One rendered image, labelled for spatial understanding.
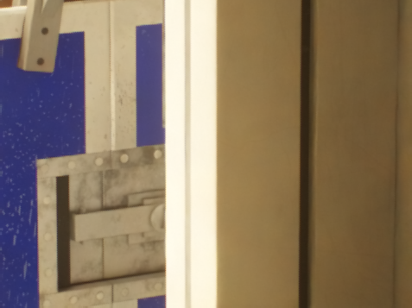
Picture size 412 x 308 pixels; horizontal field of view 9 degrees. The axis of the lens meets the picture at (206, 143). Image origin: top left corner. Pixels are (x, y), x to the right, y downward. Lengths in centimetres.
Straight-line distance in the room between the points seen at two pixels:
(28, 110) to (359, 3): 100
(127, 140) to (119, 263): 11
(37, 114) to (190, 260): 96
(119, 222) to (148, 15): 17
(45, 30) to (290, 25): 98
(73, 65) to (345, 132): 99
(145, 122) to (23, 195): 12
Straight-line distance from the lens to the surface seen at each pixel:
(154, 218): 206
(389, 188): 103
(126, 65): 202
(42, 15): 196
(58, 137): 200
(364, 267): 103
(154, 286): 207
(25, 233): 201
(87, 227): 204
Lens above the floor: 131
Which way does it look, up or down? 13 degrees down
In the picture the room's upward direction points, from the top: straight up
